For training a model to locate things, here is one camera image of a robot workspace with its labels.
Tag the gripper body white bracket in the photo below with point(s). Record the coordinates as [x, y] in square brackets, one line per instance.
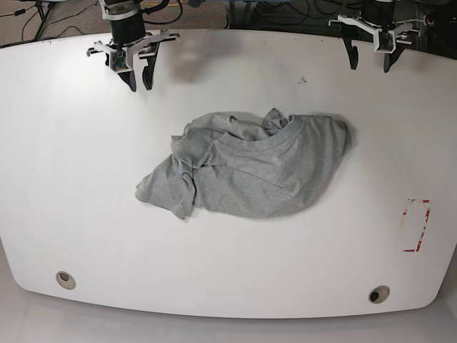
[376, 16]
[129, 34]

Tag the grey t-shirt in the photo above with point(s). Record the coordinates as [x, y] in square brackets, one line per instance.
[256, 169]

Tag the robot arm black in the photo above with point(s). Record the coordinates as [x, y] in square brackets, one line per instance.
[128, 8]
[376, 18]

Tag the red tape marking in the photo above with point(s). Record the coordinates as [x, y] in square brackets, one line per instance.
[413, 224]

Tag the left table grommet hole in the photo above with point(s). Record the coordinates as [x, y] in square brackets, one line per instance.
[65, 280]

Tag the table grommet hole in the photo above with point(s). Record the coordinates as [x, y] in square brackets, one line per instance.
[379, 294]
[65, 280]

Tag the right table grommet hole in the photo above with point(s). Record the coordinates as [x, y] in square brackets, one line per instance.
[379, 294]

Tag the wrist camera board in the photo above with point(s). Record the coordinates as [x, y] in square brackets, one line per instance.
[117, 61]
[385, 42]

